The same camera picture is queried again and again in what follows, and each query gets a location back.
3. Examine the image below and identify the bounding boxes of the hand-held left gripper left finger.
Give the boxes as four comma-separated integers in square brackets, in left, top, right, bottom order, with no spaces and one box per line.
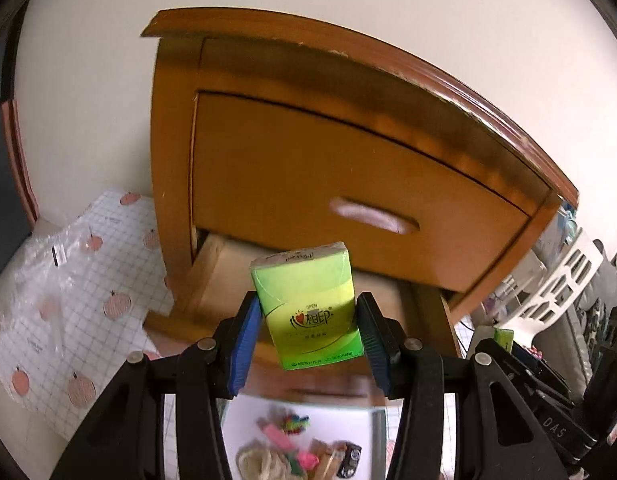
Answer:
[48,290,264,480]

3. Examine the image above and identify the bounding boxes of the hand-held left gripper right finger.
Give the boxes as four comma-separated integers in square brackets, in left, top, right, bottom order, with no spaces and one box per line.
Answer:
[355,291,571,480]

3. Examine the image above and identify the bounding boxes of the white tray with teal rim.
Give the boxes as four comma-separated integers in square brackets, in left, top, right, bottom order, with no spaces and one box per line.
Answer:
[223,395,389,480]

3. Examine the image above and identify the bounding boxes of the green tissue pack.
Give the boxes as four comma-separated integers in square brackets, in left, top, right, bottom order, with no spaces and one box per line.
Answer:
[249,241,365,372]

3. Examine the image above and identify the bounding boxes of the pink hair roller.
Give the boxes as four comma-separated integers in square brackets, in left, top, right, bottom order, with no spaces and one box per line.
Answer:
[258,417,296,451]

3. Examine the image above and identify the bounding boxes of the black toy car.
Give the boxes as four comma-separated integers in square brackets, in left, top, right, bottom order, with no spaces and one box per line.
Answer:
[338,442,363,478]

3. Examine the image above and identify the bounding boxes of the beige mesh bag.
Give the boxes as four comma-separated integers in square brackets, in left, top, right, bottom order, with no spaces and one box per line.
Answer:
[237,440,296,480]

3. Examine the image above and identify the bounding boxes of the brown paper packet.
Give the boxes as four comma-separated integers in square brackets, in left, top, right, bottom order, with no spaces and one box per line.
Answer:
[311,440,346,480]

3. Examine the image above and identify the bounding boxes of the white plastic basket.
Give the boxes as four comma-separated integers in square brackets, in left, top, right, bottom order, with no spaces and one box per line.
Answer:
[498,227,604,351]

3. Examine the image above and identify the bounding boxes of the fruit-print grid bed sheet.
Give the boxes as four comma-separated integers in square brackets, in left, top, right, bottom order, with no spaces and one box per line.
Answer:
[0,190,176,441]

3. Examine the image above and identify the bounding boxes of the wooden nightstand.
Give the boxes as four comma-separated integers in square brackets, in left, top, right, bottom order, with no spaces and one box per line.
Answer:
[141,7,580,401]

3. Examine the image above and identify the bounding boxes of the clear plastic bag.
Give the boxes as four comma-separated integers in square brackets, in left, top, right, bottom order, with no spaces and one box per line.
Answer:
[0,215,96,361]

